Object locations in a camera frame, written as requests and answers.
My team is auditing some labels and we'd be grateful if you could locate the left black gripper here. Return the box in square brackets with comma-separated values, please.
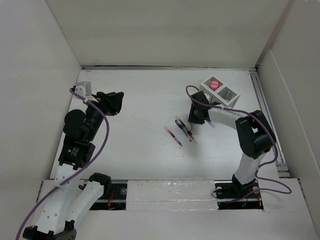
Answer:
[84, 91, 123, 142]

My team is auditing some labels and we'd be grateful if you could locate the teal black pen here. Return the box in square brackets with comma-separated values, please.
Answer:
[206, 120, 216, 128]

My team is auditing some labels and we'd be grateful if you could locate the pink eraser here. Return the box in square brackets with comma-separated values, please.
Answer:
[209, 80, 220, 91]

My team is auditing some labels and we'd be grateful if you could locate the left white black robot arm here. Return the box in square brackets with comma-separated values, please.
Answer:
[16, 88, 124, 240]

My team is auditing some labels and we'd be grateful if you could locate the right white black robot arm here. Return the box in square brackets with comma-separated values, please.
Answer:
[187, 90, 278, 201]

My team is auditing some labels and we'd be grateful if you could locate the orange tipped clear pen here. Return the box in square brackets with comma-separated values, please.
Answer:
[175, 115, 193, 136]

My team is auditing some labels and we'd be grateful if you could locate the blue clear pen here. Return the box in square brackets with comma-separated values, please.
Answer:
[175, 120, 197, 144]

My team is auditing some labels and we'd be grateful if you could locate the white two-slot pen holder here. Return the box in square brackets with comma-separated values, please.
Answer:
[199, 76, 241, 109]

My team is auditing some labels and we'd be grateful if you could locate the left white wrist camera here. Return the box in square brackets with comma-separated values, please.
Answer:
[71, 81, 92, 99]

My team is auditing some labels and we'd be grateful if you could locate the aluminium rail front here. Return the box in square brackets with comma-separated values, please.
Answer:
[91, 180, 263, 211]

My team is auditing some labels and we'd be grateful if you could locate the aluminium rail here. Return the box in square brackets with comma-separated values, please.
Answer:
[91, 180, 263, 211]
[249, 69, 291, 178]

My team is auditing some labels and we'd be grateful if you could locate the aluminium rail right side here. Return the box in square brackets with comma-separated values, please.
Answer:
[249, 69, 291, 178]

